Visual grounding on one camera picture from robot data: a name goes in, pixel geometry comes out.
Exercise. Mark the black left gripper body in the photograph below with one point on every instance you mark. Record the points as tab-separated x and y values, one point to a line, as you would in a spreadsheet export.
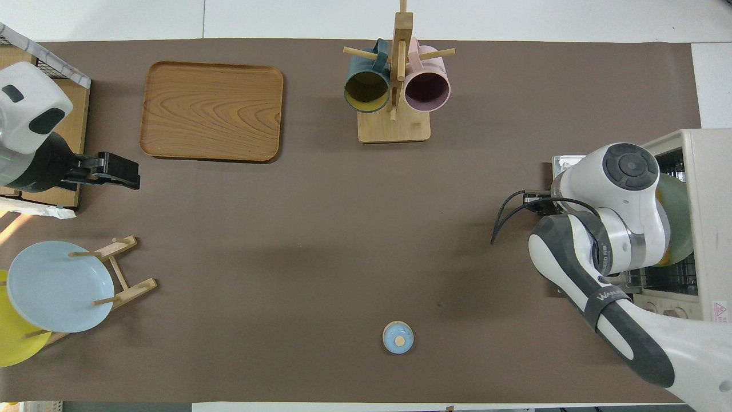
46	166

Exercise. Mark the mint green plate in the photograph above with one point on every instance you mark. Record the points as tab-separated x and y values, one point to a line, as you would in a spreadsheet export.
680	217

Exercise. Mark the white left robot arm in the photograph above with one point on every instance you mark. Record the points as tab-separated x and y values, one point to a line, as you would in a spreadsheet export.
28	109

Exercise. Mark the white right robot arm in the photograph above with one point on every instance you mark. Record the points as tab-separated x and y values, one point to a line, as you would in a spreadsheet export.
629	171

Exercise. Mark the cream toaster oven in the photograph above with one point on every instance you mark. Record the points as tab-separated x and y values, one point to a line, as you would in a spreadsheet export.
712	200

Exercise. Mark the brown wooden tray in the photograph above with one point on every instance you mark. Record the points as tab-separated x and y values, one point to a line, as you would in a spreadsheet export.
211	111

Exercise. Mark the wooden plate rack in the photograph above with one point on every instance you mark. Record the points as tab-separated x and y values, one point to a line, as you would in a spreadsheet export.
128	292

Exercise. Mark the large wooden basket board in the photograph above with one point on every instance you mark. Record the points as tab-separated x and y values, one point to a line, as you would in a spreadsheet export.
8	57

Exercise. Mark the light blue plate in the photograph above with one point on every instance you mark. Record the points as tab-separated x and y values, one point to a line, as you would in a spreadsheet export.
57	286

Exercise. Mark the brown table mat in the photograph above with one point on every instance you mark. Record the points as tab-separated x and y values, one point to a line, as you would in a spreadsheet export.
286	240

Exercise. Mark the yellow plate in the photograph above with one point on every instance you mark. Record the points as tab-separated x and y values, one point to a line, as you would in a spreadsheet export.
14	346

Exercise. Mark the dark blue mug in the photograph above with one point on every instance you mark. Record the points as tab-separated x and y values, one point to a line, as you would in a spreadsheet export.
366	91

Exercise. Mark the wooden mug rack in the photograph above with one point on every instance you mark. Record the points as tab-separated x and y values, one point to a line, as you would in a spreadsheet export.
394	129

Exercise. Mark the pink mug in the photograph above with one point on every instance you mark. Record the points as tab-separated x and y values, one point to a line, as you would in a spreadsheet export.
426	91

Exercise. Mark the small blue bell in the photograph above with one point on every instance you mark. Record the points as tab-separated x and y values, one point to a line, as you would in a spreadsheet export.
397	337

